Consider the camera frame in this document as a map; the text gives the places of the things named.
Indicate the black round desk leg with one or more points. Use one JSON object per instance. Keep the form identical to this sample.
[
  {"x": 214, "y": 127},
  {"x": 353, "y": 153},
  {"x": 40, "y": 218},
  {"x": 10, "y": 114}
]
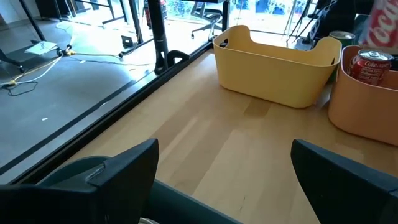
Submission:
[{"x": 157, "y": 31}]

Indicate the black office chair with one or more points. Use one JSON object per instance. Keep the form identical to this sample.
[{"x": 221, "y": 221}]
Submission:
[{"x": 206, "y": 18}]

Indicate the black metal table frame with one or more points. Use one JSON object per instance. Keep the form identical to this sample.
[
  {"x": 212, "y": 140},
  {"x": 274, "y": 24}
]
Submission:
[{"x": 127, "y": 109}]

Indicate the red cola can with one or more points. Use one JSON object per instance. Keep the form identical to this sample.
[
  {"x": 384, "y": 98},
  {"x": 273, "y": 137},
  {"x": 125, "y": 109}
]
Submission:
[
  {"x": 370, "y": 70},
  {"x": 384, "y": 28}
]

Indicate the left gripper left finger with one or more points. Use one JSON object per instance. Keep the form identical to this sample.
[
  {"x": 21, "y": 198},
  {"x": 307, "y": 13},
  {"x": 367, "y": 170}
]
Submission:
[{"x": 77, "y": 202}]

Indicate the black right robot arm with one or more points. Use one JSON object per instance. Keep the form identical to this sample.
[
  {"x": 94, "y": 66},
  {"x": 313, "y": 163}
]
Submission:
[{"x": 339, "y": 15}]

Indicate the yellow plastic bin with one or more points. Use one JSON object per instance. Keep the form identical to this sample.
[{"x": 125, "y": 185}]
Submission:
[{"x": 273, "y": 77}]

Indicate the orange plastic bin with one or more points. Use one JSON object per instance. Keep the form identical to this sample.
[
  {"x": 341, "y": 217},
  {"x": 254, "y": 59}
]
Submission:
[{"x": 363, "y": 115}]

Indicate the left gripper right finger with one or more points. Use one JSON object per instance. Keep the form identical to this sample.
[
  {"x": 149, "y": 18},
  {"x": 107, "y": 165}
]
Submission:
[{"x": 348, "y": 193}]

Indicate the teal plastic bin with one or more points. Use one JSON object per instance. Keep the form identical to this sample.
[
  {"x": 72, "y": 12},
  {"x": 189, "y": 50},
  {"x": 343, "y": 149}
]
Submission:
[{"x": 186, "y": 208}]

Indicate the white floor paper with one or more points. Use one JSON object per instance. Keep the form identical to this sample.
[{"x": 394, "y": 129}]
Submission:
[{"x": 42, "y": 48}]

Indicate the green soda can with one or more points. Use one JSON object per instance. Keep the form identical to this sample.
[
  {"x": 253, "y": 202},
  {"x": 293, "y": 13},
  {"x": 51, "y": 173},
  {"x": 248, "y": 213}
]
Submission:
[{"x": 342, "y": 35}]

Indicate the black floor bracket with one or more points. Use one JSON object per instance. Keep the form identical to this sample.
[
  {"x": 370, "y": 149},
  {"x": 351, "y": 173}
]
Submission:
[{"x": 127, "y": 41}]

